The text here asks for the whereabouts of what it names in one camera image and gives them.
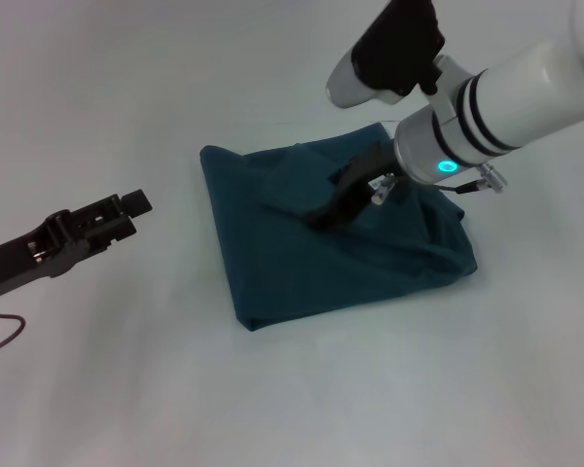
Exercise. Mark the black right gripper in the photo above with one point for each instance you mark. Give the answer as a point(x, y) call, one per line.
point(365, 180)

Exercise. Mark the teal blue shirt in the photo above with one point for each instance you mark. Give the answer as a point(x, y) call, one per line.
point(331, 262)

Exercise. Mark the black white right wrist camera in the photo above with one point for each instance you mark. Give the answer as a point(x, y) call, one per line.
point(389, 53)

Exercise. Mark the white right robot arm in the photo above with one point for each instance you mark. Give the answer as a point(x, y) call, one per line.
point(506, 102)

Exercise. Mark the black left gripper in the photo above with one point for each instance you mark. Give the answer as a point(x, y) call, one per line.
point(24, 258)

